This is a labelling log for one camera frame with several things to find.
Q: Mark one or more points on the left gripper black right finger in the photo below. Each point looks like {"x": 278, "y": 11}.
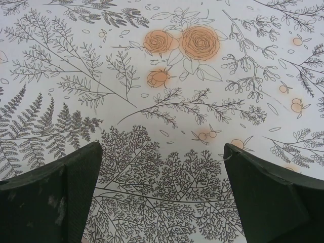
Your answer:
{"x": 273, "y": 207}

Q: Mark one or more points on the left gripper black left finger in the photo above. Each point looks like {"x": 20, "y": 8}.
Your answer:
{"x": 38, "y": 207}

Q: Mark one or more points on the floral print tablecloth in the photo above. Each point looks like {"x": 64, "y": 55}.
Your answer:
{"x": 162, "y": 76}

